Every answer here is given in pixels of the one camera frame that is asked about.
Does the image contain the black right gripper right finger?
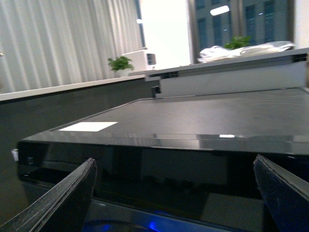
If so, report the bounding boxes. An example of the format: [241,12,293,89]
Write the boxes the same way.
[253,155,309,232]

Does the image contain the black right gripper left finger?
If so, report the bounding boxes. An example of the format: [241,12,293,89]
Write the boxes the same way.
[0,158,97,232]

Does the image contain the silver front-load washing machine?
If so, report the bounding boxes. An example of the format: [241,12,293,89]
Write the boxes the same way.
[17,88,309,232]

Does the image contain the grey countertop cabinet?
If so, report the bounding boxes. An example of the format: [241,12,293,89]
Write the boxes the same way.
[0,76,159,224]

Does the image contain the white counter shelf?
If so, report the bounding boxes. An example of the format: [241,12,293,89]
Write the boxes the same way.
[138,48,309,98]

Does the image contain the potted green plant left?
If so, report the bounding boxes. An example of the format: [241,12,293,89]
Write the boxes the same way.
[107,56,134,77]

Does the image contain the potted green plant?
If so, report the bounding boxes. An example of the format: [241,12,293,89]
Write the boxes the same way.
[224,36,251,50]
[107,56,134,77]

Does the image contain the white plastic bags pile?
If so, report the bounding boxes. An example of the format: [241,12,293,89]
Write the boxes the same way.
[197,41,295,63]

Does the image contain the potted green plant right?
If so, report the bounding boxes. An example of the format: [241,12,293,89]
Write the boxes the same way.
[224,36,251,50]

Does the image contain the white box appliance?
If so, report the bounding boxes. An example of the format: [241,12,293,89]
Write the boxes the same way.
[122,49,157,72]

